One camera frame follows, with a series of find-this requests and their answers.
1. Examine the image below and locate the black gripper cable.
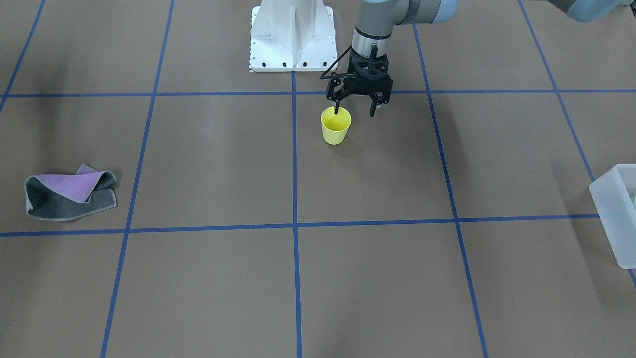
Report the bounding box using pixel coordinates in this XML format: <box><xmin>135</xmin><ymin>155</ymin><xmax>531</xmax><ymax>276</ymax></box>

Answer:
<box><xmin>320</xmin><ymin>46</ymin><xmax>353</xmax><ymax>80</ymax></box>

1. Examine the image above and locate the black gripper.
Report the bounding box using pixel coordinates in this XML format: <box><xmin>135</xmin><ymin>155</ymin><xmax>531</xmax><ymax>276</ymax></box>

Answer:
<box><xmin>325</xmin><ymin>50</ymin><xmax>394</xmax><ymax>117</ymax></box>

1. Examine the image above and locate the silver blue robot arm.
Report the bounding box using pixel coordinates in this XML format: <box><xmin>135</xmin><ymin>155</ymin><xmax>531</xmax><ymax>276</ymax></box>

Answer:
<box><xmin>321</xmin><ymin>0</ymin><xmax>586</xmax><ymax>115</ymax></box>

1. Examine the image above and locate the purple grey cloth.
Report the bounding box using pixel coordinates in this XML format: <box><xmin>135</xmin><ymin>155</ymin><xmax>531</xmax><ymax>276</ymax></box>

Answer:
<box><xmin>24</xmin><ymin>164</ymin><xmax>118</xmax><ymax>221</ymax></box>

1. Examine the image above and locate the yellow plastic cup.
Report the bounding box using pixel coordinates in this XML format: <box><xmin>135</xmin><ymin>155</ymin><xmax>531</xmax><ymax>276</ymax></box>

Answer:
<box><xmin>320</xmin><ymin>106</ymin><xmax>352</xmax><ymax>145</ymax></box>

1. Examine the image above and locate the white pedestal column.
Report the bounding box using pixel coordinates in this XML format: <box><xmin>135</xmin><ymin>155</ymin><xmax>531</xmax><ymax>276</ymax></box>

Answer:
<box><xmin>248</xmin><ymin>0</ymin><xmax>338</xmax><ymax>72</ymax></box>

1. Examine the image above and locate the translucent white plastic box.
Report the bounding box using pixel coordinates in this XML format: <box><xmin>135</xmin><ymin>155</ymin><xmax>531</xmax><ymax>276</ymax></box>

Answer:
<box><xmin>589</xmin><ymin>164</ymin><xmax>636</xmax><ymax>269</ymax></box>

